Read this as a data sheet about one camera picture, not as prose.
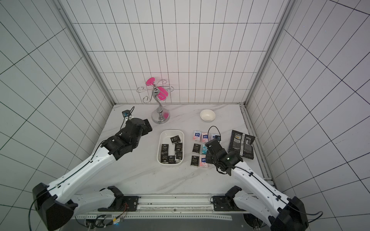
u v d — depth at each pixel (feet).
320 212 1.24
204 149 2.95
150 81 3.10
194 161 2.82
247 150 2.96
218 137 2.34
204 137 3.18
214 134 3.20
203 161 2.80
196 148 3.02
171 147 3.05
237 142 3.13
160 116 3.63
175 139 3.13
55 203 1.23
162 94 2.88
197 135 3.20
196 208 2.38
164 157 2.87
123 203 2.28
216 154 1.93
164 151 2.95
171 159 2.81
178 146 3.03
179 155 2.87
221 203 2.36
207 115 3.54
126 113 2.07
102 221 2.25
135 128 1.80
